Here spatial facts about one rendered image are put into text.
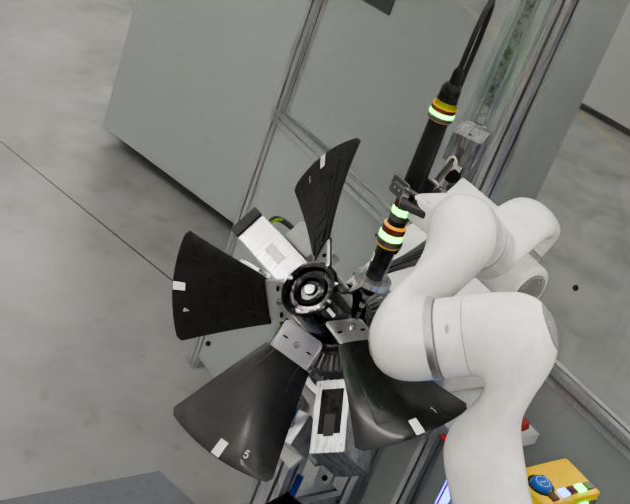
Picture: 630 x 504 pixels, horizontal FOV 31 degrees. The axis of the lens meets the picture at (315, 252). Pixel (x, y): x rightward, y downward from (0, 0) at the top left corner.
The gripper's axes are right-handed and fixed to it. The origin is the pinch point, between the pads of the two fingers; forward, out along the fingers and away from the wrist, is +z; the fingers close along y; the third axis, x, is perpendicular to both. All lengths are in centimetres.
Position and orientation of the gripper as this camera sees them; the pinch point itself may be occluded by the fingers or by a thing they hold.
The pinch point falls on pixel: (412, 186)
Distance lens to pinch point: 199.0
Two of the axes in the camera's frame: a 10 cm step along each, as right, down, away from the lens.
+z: -5.3, -5.6, 6.3
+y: 7.8, -0.5, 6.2
